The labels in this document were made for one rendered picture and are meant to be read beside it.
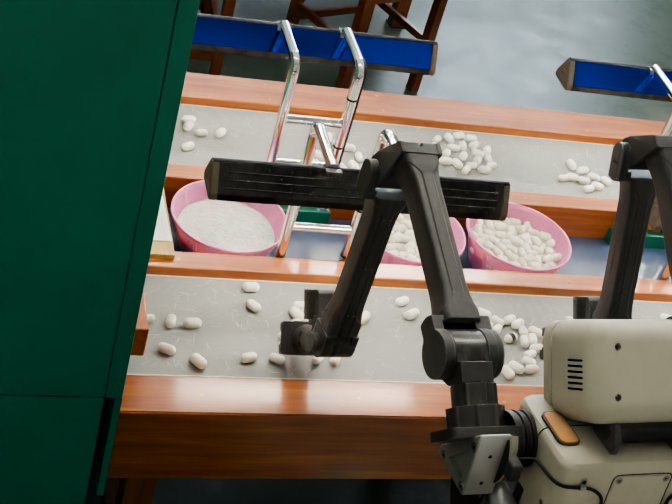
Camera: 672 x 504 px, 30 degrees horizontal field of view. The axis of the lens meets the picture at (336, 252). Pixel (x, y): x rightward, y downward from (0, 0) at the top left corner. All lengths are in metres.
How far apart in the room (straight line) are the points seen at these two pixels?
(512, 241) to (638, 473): 1.30
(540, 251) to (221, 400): 1.03
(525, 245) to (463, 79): 2.31
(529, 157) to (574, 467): 1.74
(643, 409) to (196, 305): 1.09
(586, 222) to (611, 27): 3.05
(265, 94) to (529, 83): 2.36
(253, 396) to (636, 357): 0.85
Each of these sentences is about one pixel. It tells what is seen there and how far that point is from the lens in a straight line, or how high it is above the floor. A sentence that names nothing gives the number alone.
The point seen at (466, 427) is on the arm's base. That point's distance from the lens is 1.83.
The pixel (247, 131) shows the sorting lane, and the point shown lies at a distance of 3.18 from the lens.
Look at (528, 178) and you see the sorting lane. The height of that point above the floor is 0.74.
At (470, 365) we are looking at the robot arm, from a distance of 1.86.
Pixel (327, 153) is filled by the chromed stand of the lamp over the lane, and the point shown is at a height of 1.12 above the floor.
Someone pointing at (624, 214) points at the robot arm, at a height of 1.28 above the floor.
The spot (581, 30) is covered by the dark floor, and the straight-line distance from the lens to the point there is 6.14.
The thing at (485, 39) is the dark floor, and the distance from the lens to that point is 5.73.
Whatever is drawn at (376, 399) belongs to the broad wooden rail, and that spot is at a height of 0.76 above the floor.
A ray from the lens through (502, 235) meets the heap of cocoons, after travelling 3.10.
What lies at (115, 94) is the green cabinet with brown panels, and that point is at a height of 1.46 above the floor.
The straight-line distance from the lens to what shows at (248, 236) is 2.85.
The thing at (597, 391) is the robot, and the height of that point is 1.32.
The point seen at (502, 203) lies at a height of 1.08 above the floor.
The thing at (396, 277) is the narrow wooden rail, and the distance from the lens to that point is 2.80.
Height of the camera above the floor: 2.43
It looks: 36 degrees down
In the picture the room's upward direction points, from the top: 17 degrees clockwise
